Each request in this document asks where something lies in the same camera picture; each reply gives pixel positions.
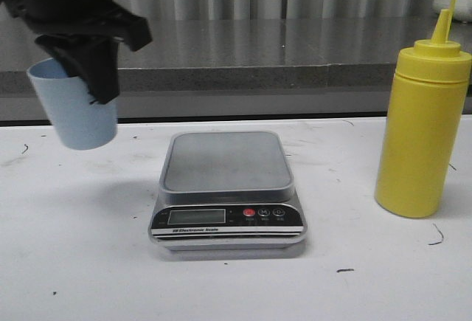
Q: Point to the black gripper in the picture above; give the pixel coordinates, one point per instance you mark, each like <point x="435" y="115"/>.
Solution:
<point x="92" y="58"/>

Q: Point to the light blue plastic cup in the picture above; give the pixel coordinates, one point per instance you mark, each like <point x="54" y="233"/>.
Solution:
<point x="81" y="122"/>

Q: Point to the yellow squeeze bottle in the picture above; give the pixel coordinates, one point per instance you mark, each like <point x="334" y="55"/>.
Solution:
<point x="428" y="93"/>

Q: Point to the silver digital kitchen scale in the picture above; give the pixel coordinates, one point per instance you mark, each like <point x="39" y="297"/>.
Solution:
<point x="226" y="190"/>

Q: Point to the grey stone counter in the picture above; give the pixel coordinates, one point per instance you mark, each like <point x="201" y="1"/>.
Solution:
<point x="262" y="69"/>

